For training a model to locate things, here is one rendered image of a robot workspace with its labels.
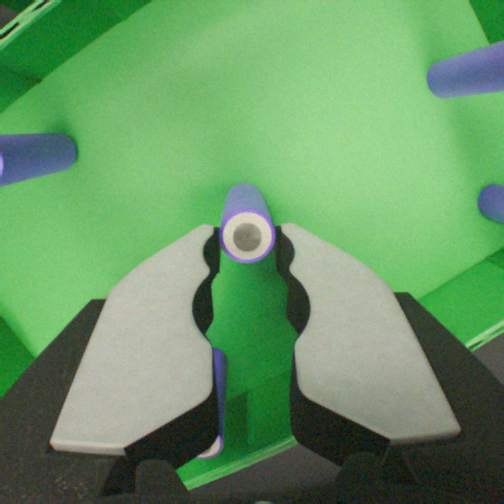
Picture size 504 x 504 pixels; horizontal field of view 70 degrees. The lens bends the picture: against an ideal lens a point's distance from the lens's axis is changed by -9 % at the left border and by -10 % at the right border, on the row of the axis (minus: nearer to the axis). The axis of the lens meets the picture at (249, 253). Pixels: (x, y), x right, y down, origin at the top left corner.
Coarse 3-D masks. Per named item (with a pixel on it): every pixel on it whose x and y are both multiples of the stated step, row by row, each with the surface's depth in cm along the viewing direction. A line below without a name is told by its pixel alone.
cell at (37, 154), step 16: (0, 144) 12; (16, 144) 12; (32, 144) 13; (48, 144) 15; (64, 144) 16; (0, 160) 11; (16, 160) 12; (32, 160) 13; (48, 160) 15; (64, 160) 16; (0, 176) 12; (16, 176) 13; (32, 176) 14
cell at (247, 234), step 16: (240, 192) 16; (256, 192) 16; (224, 208) 15; (240, 208) 12; (256, 208) 12; (224, 224) 12; (240, 224) 12; (256, 224) 13; (272, 224) 13; (224, 240) 13; (240, 240) 12; (256, 240) 12; (272, 240) 13; (240, 256) 13; (256, 256) 13
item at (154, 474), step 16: (144, 464) 5; (160, 464) 5; (352, 464) 5; (368, 464) 5; (144, 480) 5; (160, 480) 5; (176, 480) 5; (336, 480) 5; (352, 480) 5; (368, 480) 5; (112, 496) 5; (128, 496) 5; (144, 496) 5; (160, 496) 5; (176, 496) 5; (192, 496) 5; (208, 496) 5; (224, 496) 5; (240, 496) 5; (256, 496) 5; (272, 496) 5; (288, 496) 5; (304, 496) 5; (320, 496) 5; (336, 496) 5; (352, 496) 5; (368, 496) 5; (384, 496) 5; (400, 496) 5; (416, 496) 5; (432, 496) 5; (448, 496) 5
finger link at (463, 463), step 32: (416, 320) 8; (448, 352) 7; (448, 384) 7; (480, 384) 7; (480, 416) 6; (416, 448) 6; (448, 448) 6; (480, 448) 5; (384, 480) 6; (416, 480) 5; (448, 480) 5; (480, 480) 5
